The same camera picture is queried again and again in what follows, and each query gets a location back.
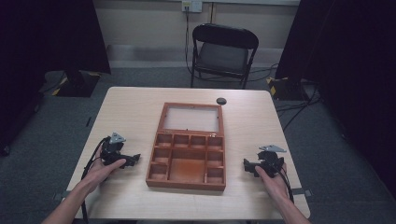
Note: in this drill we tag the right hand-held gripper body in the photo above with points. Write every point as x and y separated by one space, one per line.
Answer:
270 163

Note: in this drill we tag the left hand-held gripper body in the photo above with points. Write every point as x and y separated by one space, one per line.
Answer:
110 152

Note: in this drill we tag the person's right hand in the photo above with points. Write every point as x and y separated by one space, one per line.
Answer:
274 183

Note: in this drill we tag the person's left hand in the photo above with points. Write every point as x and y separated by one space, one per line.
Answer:
99 172

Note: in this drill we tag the brown wooden compartment box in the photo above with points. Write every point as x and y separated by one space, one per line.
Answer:
188 155

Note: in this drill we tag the black round table cap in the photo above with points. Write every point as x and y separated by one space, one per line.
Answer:
221 101

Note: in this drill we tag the black stand base yellow tape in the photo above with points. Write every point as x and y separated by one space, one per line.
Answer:
288 88

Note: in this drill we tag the black folding chair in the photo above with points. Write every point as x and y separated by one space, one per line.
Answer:
224 56

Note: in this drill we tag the grey table bracket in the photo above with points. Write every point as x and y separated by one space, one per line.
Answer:
60 196
303 192

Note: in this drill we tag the white wall socket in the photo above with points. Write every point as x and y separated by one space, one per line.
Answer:
191 5

